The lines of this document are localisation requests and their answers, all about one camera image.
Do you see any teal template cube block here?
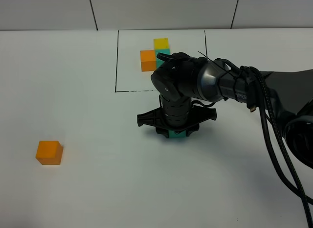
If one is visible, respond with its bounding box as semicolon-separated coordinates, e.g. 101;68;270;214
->
155;48;171;68

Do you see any yellow template cube block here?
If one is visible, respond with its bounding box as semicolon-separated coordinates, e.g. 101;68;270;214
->
154;38;170;50

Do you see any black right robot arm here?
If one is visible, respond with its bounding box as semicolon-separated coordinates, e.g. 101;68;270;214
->
137;53;313;167

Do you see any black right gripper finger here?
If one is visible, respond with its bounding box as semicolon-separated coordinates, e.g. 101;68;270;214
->
185;124;200;137
156;127;169;138

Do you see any orange template cube block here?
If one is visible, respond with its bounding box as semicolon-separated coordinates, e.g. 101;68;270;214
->
140;50;157;72

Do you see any black braided cable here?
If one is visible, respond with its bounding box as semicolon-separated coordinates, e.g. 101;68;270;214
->
241;66;313;228

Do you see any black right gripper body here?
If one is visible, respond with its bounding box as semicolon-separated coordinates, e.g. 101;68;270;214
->
137;95;217;132

